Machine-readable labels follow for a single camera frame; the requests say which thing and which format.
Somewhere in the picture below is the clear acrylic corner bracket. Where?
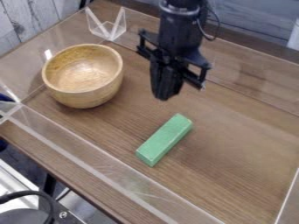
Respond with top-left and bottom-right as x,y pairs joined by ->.
85,7 -> 126,42

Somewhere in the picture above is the green rectangular block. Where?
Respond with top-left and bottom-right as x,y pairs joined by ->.
134,114 -> 192,167

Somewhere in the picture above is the white object at right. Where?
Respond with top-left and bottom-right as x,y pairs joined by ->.
287,18 -> 299,51

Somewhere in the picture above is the blue object at left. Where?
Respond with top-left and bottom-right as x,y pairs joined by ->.
0,93 -> 14,102

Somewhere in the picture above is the black cable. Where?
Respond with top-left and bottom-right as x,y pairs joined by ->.
0,191 -> 60,224

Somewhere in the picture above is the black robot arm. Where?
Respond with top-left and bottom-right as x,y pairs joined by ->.
136,0 -> 218,101

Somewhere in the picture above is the black table leg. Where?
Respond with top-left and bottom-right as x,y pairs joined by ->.
42,174 -> 57,196

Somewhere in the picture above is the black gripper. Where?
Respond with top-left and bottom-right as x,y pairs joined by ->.
136,3 -> 210,101

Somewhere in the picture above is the grey metal bracket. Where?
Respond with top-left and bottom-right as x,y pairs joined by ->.
52,201 -> 86,224

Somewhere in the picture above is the light wooden bowl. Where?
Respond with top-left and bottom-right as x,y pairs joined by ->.
41,44 -> 124,109

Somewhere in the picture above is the clear acrylic front barrier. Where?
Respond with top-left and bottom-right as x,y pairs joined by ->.
0,85 -> 224,224

